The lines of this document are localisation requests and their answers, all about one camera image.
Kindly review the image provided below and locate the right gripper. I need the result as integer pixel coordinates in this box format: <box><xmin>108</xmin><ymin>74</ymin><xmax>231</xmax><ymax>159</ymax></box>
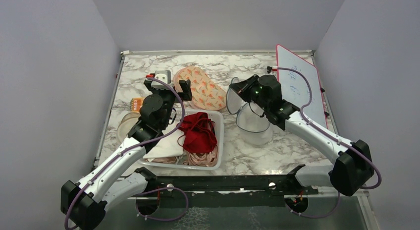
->
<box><xmin>230</xmin><ymin>74</ymin><xmax>269</xmax><ymax>111</ymax></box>

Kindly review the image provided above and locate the white mesh laundry bag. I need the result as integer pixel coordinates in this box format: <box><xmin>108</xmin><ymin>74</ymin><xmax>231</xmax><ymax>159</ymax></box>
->
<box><xmin>226</xmin><ymin>88</ymin><xmax>273</xmax><ymax>146</ymax></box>

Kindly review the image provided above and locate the red bra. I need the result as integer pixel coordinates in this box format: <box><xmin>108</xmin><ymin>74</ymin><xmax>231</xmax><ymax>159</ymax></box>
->
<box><xmin>179</xmin><ymin>112</ymin><xmax>217</xmax><ymax>154</ymax></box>

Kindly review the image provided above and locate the peach lace bra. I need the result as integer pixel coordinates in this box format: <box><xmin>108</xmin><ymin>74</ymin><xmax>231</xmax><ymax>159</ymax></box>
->
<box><xmin>146</xmin><ymin>145</ymin><xmax>218</xmax><ymax>167</ymax></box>

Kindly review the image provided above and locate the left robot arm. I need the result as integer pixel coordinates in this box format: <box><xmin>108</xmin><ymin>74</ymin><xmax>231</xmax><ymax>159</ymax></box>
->
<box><xmin>60</xmin><ymin>75</ymin><xmax>193</xmax><ymax>230</ymax></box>

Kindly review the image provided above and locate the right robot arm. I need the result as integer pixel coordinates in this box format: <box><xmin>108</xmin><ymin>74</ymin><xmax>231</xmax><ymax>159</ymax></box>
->
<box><xmin>229</xmin><ymin>74</ymin><xmax>374</xmax><ymax>196</ymax></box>

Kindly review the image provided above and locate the white plastic laundry basket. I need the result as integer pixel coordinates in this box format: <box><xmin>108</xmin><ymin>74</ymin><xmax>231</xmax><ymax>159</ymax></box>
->
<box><xmin>138</xmin><ymin>109</ymin><xmax>224</xmax><ymax>171</ymax></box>

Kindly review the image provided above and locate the floral tulip pattern pouch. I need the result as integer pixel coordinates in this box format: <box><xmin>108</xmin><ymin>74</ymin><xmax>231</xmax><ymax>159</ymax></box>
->
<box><xmin>173</xmin><ymin>66</ymin><xmax>226</xmax><ymax>111</ymax></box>

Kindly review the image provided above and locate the orange card packet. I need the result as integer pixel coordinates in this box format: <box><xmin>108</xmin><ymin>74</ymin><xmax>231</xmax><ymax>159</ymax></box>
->
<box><xmin>130</xmin><ymin>97</ymin><xmax>144</xmax><ymax>113</ymax></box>

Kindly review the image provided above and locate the pink framed whiteboard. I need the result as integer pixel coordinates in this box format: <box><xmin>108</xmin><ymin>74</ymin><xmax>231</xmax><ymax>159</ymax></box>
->
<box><xmin>276</xmin><ymin>44</ymin><xmax>328</xmax><ymax>128</ymax></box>

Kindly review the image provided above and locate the white cloth garment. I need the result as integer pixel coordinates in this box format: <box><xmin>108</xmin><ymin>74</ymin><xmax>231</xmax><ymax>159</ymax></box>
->
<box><xmin>143</xmin><ymin>130</ymin><xmax>185</xmax><ymax>159</ymax></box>

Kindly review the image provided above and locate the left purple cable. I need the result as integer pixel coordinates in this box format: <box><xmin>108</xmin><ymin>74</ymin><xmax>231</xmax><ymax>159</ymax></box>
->
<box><xmin>64</xmin><ymin>78</ymin><xmax>186</xmax><ymax>230</ymax></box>

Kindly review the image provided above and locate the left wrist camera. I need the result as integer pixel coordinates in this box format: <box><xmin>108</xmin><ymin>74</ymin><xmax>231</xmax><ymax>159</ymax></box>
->
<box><xmin>146</xmin><ymin>70</ymin><xmax>171</xmax><ymax>90</ymax></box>

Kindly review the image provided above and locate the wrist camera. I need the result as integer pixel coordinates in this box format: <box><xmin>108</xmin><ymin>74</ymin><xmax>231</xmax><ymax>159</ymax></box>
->
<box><xmin>146</xmin><ymin>70</ymin><xmax>171</xmax><ymax>90</ymax></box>
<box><xmin>266</xmin><ymin>66</ymin><xmax>278</xmax><ymax>73</ymax></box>

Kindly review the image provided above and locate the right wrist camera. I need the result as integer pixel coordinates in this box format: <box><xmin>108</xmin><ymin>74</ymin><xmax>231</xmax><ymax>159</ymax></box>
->
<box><xmin>266</xmin><ymin>66</ymin><xmax>278</xmax><ymax>73</ymax></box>

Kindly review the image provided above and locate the black front mounting rail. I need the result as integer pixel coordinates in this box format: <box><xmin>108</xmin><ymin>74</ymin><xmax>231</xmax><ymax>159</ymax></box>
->
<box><xmin>133</xmin><ymin>174</ymin><xmax>318</xmax><ymax>208</ymax></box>

